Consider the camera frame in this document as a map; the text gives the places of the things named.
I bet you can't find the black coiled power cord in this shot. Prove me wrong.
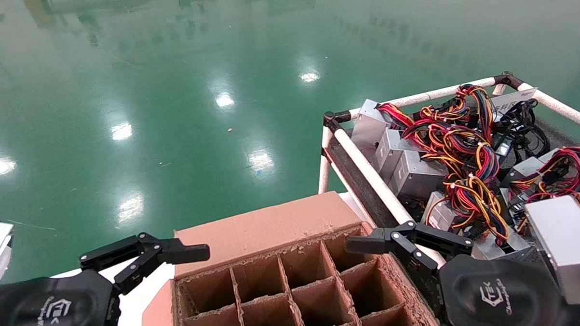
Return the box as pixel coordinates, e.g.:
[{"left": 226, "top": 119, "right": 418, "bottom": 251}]
[{"left": 513, "top": 120, "right": 552, "bottom": 162}]

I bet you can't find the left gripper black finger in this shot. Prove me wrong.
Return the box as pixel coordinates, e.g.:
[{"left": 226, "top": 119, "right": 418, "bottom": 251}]
[{"left": 78, "top": 230, "right": 212, "bottom": 296}]

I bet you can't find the white labelled power supply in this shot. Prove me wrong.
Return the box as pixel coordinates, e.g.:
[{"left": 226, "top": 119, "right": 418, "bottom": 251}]
[{"left": 490, "top": 87, "right": 540, "bottom": 120}]

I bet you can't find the white pipe frame cart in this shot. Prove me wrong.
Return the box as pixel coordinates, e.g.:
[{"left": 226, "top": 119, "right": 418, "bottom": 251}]
[{"left": 314, "top": 68, "right": 580, "bottom": 326}]

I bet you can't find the black power cord with plug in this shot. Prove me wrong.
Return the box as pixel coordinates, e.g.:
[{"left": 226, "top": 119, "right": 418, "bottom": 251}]
[{"left": 491, "top": 98, "right": 541, "bottom": 162}]

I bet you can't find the silver computer power supply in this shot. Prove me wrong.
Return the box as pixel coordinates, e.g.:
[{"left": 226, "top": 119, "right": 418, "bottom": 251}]
[
  {"left": 350, "top": 98, "right": 396, "bottom": 164},
  {"left": 468, "top": 225, "right": 533, "bottom": 262},
  {"left": 509, "top": 149, "right": 561, "bottom": 185},
  {"left": 419, "top": 190, "right": 464, "bottom": 232},
  {"left": 374, "top": 127, "right": 429, "bottom": 180},
  {"left": 388, "top": 149, "right": 450, "bottom": 204}
]

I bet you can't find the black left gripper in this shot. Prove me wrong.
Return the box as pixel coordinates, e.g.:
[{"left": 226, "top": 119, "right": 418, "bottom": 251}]
[{"left": 0, "top": 268, "right": 121, "bottom": 326}]

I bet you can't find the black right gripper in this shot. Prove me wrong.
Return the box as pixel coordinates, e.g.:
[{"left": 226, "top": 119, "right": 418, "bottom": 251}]
[{"left": 344, "top": 215, "right": 569, "bottom": 326}]

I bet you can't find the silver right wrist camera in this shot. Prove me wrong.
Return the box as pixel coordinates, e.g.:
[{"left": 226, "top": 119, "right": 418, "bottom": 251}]
[{"left": 524, "top": 194, "right": 580, "bottom": 306}]

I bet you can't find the cardboard box with dividers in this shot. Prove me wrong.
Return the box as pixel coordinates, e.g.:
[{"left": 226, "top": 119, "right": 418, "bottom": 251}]
[{"left": 137, "top": 187, "right": 443, "bottom": 326}]

